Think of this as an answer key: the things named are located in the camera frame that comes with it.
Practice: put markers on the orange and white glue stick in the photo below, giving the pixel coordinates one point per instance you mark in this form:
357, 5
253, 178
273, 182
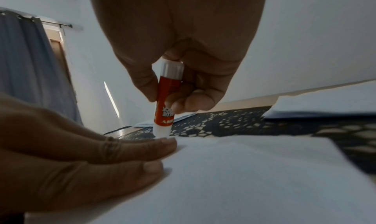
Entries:
165, 95

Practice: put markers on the blue curtain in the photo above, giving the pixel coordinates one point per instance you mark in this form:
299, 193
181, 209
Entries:
32, 67

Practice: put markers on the stack of white papers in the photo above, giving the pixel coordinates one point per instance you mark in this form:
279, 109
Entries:
323, 102

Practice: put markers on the person's left hand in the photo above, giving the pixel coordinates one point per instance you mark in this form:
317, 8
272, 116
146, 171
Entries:
58, 160

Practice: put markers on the black patterned lace tablecloth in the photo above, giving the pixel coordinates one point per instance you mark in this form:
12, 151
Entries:
249, 123

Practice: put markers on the person's right hand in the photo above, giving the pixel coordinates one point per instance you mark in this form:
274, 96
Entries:
182, 21

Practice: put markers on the black curtain rod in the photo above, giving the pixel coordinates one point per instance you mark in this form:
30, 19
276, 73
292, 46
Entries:
55, 23

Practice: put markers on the brown wooden door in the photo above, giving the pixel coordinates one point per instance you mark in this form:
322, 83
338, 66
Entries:
60, 56

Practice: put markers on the small white paper sheet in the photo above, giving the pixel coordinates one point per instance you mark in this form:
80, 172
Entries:
147, 123

